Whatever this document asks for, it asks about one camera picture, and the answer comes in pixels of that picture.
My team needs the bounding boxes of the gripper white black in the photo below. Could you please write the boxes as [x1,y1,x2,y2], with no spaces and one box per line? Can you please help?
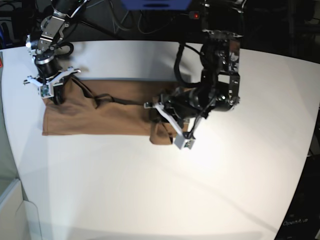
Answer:
[143,87,208,150]
[23,59,81,105]

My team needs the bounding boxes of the brown T-shirt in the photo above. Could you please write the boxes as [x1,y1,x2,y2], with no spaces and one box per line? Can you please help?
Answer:
[42,76,177,145]

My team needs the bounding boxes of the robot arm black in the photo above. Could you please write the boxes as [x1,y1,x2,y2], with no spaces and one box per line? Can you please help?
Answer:
[144,0,246,149]
[23,0,87,105]

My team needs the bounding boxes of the black power strip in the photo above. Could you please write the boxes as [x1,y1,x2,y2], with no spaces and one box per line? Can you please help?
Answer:
[188,11,203,20]

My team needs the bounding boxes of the blue box overhead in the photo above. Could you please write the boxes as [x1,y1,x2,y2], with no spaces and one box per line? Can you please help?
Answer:
[121,0,192,11]

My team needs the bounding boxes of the white bin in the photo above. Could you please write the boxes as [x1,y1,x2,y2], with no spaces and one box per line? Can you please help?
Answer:
[0,178,43,240]

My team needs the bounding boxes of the white cable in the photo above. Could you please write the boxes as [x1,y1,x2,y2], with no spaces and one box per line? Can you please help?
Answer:
[74,0,131,36]

